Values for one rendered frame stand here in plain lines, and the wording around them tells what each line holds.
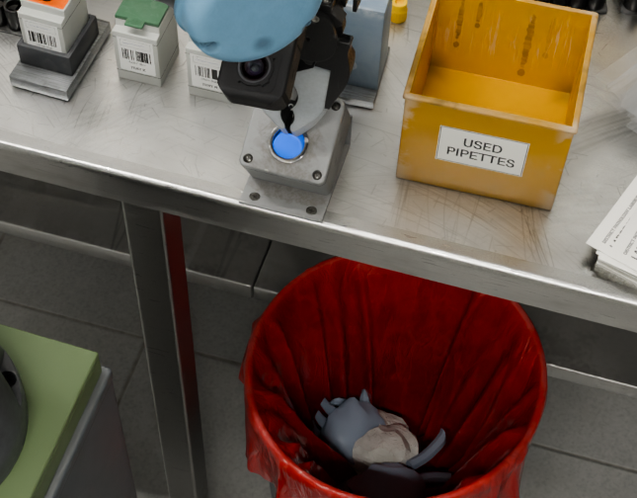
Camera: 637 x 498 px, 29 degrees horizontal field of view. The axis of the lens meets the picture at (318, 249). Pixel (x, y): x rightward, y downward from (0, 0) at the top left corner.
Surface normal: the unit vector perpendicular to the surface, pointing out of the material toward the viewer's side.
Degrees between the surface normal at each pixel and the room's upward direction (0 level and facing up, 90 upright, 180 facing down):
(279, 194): 0
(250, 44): 91
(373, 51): 90
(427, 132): 90
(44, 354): 2
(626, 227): 0
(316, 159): 30
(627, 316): 90
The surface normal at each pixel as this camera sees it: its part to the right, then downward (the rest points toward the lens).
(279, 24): 0.41, 0.76
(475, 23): -0.25, 0.78
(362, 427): 0.36, -0.14
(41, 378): 0.06, -0.58
